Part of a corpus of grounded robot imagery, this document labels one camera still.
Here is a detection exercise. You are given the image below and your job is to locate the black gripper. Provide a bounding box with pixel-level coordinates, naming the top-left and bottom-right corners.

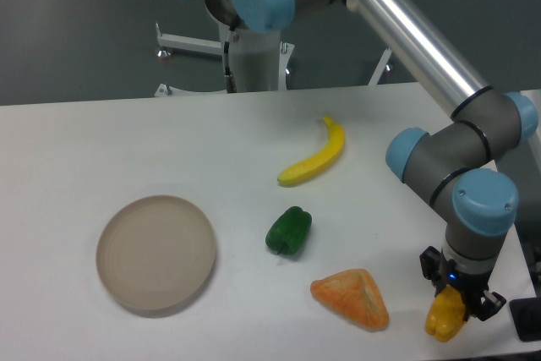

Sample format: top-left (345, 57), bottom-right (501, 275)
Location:
top-left (419, 246), bottom-right (506, 321)

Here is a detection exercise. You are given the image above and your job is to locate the yellow toy pepper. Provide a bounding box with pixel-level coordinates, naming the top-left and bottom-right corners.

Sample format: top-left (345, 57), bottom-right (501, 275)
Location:
top-left (424, 286), bottom-right (466, 342)

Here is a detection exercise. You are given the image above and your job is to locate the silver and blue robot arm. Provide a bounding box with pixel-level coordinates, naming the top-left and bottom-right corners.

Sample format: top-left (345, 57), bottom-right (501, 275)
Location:
top-left (205, 0), bottom-right (538, 320)

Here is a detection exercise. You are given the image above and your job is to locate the green toy pepper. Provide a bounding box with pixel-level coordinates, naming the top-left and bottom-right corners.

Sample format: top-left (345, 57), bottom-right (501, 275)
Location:
top-left (265, 206), bottom-right (312, 255)

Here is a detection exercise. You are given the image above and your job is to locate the beige round plate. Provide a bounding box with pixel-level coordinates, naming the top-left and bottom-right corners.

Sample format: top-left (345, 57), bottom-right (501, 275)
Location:
top-left (96, 195), bottom-right (217, 317)

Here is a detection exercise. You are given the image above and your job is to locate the black device at table edge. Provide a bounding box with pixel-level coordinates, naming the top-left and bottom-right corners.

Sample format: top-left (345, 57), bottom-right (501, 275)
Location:
top-left (508, 242), bottom-right (541, 342)

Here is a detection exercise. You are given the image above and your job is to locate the orange toy bread wedge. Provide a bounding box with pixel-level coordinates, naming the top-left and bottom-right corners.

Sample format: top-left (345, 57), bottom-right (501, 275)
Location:
top-left (310, 269), bottom-right (390, 331)

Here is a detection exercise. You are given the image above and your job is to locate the yellow toy banana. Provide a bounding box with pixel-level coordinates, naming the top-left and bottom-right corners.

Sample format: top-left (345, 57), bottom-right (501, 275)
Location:
top-left (277, 115), bottom-right (346, 187)

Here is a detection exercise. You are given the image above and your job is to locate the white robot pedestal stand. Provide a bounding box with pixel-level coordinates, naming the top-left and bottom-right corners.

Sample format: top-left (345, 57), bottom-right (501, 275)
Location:
top-left (156, 0), bottom-right (394, 96)

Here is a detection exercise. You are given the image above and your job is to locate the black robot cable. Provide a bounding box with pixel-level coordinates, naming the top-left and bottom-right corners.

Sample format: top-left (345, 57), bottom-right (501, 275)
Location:
top-left (222, 17), bottom-right (243, 94)

